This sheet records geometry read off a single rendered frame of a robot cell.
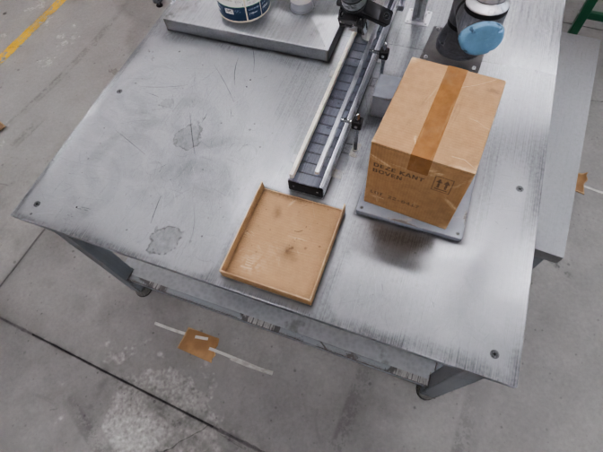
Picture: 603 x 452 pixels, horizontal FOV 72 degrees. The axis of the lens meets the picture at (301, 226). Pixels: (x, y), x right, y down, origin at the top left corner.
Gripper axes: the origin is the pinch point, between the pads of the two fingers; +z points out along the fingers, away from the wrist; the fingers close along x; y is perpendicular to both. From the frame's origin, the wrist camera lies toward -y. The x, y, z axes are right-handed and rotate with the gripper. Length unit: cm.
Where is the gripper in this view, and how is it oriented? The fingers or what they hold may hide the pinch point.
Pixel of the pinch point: (365, 30)
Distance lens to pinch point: 156.6
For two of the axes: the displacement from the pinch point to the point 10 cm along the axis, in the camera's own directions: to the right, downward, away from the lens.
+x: -2.6, 9.6, 0.8
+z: 2.2, -0.2, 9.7
